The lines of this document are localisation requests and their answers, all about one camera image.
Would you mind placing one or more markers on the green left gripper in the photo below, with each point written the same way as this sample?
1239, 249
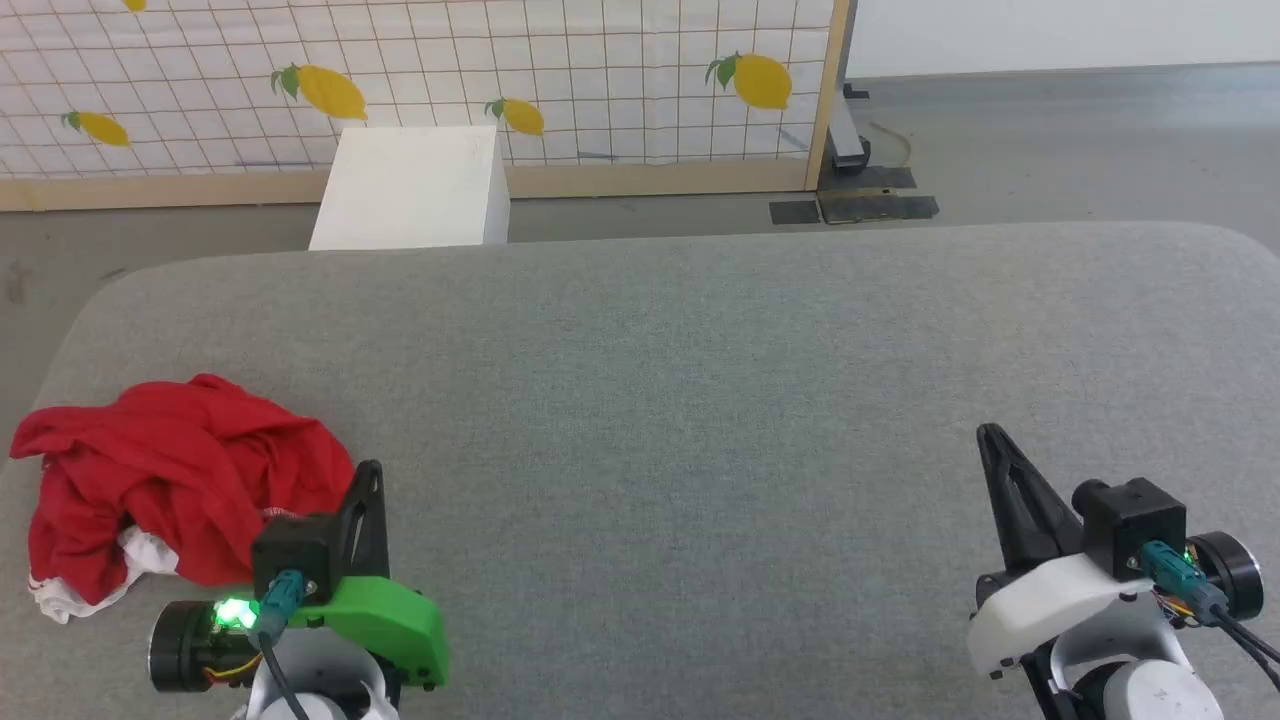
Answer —
395, 620

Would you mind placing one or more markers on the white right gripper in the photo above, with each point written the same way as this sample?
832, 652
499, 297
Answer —
1050, 600

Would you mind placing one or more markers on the red Bulls basketball jersey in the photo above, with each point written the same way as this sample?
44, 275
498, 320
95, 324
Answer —
180, 450

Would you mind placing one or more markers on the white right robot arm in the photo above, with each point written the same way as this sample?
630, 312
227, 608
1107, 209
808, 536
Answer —
1140, 690

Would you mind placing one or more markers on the white box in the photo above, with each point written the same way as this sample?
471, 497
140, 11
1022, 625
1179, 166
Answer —
410, 190

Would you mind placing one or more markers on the grey fabric sofa cushion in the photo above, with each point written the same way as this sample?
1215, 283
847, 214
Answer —
700, 420

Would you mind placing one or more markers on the large black floor tape patch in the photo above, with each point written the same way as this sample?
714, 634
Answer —
880, 205

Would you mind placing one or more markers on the small black floor tape patch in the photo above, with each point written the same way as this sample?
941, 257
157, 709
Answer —
794, 212

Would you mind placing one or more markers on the grey metal partition leg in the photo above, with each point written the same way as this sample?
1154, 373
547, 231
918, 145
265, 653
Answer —
846, 130

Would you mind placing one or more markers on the lemon print tiled partition panel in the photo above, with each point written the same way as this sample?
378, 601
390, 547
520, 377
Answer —
600, 70

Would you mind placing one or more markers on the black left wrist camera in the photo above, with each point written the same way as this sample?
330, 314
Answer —
295, 550

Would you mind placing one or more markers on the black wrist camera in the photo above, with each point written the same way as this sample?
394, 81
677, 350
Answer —
295, 550
1135, 520

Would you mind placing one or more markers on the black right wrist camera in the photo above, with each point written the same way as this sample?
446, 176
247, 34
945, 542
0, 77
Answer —
1135, 520

